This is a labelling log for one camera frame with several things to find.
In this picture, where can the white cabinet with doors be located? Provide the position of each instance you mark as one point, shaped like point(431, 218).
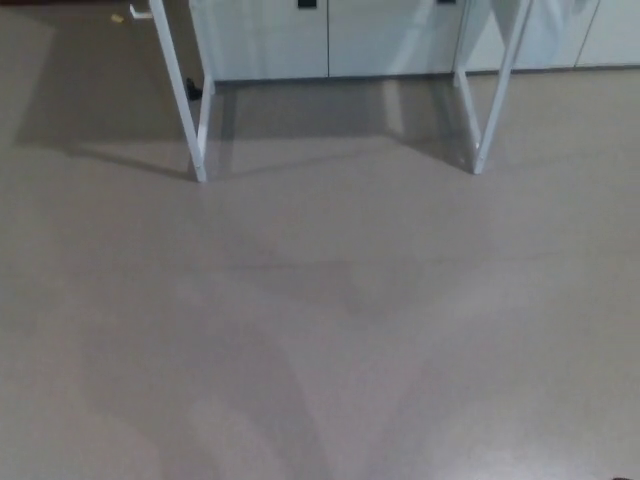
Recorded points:
point(380, 37)

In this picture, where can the small black floor object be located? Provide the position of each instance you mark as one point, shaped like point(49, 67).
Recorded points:
point(193, 89)

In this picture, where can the white furniture foot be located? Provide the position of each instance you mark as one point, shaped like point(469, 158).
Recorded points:
point(140, 14)

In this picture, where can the white metal table leg frame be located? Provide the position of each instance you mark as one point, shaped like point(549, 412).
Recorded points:
point(492, 107)
point(176, 85)

